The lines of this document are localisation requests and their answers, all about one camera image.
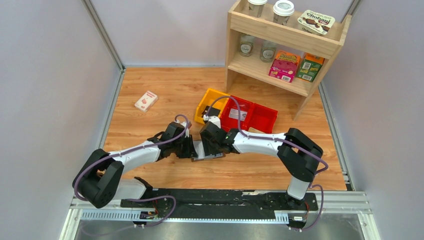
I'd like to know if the brown leather card holder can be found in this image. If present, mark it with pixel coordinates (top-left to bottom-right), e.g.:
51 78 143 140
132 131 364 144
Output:
191 140 225 162

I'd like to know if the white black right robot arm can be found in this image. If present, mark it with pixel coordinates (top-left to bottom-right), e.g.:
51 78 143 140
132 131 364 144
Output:
199 122 324 200

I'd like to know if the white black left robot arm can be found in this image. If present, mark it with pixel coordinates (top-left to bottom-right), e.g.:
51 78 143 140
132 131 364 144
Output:
72 121 197 209

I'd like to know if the black card in yellow bin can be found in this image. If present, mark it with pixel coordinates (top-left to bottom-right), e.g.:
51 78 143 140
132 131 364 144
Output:
202 105 221 117

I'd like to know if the card in red bin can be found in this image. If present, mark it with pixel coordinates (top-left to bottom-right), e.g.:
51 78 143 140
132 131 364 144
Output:
228 108 248 122

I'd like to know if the white pink card box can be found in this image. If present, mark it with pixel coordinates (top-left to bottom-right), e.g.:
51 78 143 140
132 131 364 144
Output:
134 90 159 113

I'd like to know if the red plastic bin near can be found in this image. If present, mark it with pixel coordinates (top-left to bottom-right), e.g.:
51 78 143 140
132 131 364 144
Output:
220 96 254 131

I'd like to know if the red plastic bin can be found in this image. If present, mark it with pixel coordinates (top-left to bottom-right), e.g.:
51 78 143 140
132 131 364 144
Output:
246 103 278 134
220 96 254 131

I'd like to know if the yellow plastic bin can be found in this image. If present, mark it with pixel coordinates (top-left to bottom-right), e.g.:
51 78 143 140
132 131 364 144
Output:
194 88 229 125

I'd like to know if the red plastic bin far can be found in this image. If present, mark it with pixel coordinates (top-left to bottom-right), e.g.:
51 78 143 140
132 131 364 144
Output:
246 103 278 134

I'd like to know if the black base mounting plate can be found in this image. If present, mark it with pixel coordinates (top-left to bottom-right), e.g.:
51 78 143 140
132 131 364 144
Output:
120 188 319 220

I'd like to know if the glass jar left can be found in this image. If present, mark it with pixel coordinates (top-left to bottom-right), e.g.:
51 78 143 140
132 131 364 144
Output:
239 33 255 57

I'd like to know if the glass jar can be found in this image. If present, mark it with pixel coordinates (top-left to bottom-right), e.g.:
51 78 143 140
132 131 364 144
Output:
239 33 255 57
260 40 277 63

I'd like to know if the glass jar right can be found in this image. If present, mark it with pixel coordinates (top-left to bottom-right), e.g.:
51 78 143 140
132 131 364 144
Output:
260 40 277 63

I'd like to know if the pink orange snack box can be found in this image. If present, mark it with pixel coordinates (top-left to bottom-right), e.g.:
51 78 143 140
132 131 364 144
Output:
268 50 301 83

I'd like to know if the wooden two-tier shelf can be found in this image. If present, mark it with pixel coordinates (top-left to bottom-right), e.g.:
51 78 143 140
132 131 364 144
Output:
224 0 352 121

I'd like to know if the green orange snack box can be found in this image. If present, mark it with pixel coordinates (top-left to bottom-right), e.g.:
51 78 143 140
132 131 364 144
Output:
296 52 325 83

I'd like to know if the paper cup left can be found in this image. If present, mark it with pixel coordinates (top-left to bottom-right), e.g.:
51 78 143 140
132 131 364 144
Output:
248 0 268 18

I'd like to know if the paper cup white lid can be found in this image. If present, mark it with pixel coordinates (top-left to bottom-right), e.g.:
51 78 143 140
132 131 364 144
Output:
272 0 295 26

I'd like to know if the Chobani yogurt cup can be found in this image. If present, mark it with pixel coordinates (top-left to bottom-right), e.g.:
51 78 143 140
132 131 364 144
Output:
297 10 336 36

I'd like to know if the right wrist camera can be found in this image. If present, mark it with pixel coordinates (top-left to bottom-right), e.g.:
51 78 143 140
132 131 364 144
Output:
203 115 221 128

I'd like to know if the aluminium table frame rail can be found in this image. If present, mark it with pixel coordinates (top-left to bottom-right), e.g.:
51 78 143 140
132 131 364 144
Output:
60 188 381 240

